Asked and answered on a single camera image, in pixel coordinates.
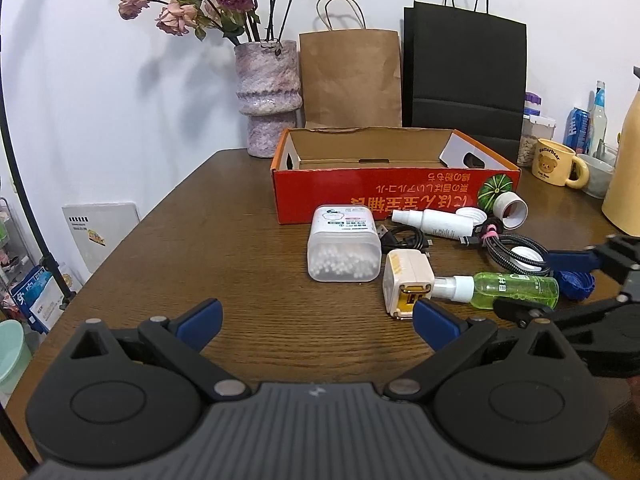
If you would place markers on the grey ceramic cup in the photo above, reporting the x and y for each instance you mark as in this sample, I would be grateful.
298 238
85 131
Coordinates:
600 176

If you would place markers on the clear glass bottle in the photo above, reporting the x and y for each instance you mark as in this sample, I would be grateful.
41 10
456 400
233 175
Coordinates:
598 123

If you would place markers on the brown paper bag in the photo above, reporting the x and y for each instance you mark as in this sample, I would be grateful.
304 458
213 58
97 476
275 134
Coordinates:
351 77

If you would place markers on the dried pink rose bouquet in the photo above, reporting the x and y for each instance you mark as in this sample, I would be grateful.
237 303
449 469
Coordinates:
255 19

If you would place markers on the white tape roll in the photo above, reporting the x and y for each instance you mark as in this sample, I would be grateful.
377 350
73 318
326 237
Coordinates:
511 210

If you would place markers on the black paper bag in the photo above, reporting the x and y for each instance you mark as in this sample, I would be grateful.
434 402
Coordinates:
464 70

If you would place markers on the mint green bowl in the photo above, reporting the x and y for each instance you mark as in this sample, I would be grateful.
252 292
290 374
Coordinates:
14 355

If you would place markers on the cream power adapter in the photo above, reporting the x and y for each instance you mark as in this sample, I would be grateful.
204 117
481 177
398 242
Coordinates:
408 277

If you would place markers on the green spray bottle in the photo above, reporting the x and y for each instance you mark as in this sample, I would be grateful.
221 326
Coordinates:
483 288

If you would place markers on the blue bottle cap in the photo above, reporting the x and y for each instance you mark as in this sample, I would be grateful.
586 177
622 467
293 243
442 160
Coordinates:
575 286

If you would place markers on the red cardboard box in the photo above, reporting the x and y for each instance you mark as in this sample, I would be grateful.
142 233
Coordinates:
385 169

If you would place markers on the clear jar of nuts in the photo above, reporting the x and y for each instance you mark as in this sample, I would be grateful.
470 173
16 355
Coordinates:
533 128

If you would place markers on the black tripod stand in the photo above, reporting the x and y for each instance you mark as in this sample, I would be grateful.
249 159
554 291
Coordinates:
9 433

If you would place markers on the white round charger puck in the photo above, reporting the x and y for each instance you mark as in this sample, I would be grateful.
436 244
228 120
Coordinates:
525 260

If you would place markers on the cream thermos jug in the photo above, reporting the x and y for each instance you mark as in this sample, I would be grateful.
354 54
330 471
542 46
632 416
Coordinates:
622 201

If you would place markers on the pink ceramic vase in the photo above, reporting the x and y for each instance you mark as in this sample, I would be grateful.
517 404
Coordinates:
268 92

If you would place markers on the white paper bag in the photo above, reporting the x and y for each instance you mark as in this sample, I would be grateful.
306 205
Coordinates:
97 229

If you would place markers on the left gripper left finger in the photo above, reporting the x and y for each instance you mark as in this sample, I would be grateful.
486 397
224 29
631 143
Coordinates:
121 396

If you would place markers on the yellow bear mug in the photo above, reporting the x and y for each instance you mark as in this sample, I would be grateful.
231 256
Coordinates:
558 165

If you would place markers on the blue drink can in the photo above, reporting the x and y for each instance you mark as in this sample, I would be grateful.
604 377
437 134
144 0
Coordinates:
577 130

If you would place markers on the white round lid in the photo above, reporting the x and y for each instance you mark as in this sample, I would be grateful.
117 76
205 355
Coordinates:
476 214

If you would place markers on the white spray bottle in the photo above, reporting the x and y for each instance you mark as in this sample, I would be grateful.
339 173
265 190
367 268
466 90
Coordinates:
436 223

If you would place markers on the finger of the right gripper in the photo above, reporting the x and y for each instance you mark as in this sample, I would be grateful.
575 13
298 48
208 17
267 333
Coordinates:
550 315
586 260

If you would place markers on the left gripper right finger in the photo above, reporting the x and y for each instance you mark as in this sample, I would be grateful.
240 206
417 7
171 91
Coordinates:
506 397

